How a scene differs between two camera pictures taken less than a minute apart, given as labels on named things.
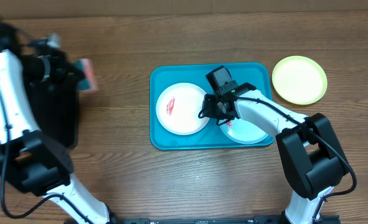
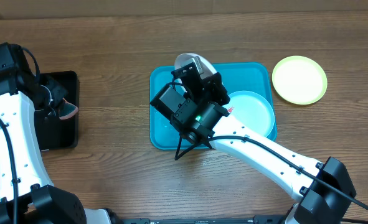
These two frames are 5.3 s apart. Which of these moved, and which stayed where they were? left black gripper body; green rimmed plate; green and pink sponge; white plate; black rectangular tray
Moved: green and pink sponge; left black gripper body; white plate
Stayed: green rimmed plate; black rectangular tray
